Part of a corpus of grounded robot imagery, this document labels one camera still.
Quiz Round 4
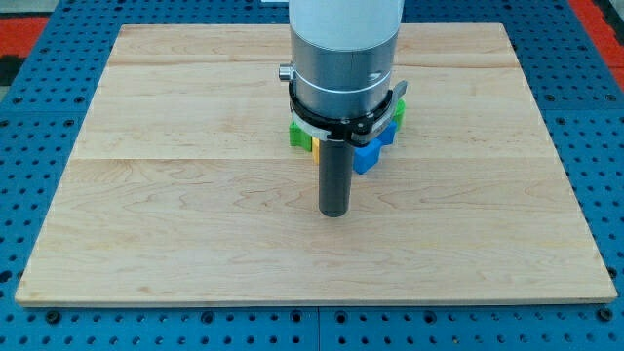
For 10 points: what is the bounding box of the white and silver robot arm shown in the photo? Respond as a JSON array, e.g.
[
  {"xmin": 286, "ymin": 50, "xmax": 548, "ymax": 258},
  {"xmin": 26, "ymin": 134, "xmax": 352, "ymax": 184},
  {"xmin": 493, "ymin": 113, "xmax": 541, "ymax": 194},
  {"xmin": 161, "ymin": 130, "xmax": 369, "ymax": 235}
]
[{"xmin": 279, "ymin": 0, "xmax": 404, "ymax": 119}]

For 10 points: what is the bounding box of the light wooden board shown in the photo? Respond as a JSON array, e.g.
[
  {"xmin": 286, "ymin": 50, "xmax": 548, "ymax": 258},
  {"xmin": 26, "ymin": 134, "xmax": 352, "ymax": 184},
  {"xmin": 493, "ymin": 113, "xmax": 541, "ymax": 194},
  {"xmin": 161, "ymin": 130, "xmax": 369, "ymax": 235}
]
[{"xmin": 16, "ymin": 23, "xmax": 617, "ymax": 307}]

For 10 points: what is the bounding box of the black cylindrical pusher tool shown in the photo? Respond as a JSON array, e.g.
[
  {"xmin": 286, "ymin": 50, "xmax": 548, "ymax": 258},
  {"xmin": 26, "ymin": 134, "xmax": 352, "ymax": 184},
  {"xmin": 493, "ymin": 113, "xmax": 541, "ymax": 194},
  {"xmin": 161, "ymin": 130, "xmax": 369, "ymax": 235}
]
[{"xmin": 319, "ymin": 140, "xmax": 354, "ymax": 217}]

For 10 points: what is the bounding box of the yellow block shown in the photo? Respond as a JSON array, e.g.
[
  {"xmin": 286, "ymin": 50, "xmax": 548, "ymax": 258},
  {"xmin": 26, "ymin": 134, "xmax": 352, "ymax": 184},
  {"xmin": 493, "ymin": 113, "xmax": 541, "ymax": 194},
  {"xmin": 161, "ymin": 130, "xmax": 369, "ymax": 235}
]
[{"xmin": 311, "ymin": 137, "xmax": 320, "ymax": 165}]

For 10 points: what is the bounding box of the green block left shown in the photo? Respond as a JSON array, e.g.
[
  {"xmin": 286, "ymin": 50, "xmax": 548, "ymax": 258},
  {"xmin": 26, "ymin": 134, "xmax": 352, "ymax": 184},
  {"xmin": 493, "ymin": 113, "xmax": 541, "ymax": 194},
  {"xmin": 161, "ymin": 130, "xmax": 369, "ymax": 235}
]
[{"xmin": 289, "ymin": 121, "xmax": 312, "ymax": 152}]

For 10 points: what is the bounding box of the green block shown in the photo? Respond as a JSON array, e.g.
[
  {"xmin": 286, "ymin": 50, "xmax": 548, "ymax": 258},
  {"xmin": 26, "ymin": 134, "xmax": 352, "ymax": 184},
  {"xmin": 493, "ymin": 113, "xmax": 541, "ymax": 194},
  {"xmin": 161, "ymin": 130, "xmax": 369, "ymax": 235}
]
[
  {"xmin": 289, "ymin": 121, "xmax": 312, "ymax": 152},
  {"xmin": 393, "ymin": 98, "xmax": 406, "ymax": 132}
]

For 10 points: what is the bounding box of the blue block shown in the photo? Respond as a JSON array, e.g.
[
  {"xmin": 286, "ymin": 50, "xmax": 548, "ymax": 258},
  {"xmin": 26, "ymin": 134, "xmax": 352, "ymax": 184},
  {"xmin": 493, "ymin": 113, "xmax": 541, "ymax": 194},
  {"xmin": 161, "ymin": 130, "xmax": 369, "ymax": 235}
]
[{"xmin": 353, "ymin": 121, "xmax": 399, "ymax": 175}]

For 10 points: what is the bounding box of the green block right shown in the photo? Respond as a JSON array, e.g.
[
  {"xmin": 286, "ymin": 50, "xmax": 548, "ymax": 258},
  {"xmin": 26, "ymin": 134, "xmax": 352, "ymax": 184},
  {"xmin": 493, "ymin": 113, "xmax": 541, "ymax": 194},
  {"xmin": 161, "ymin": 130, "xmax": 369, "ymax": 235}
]
[{"xmin": 393, "ymin": 98, "xmax": 406, "ymax": 132}]

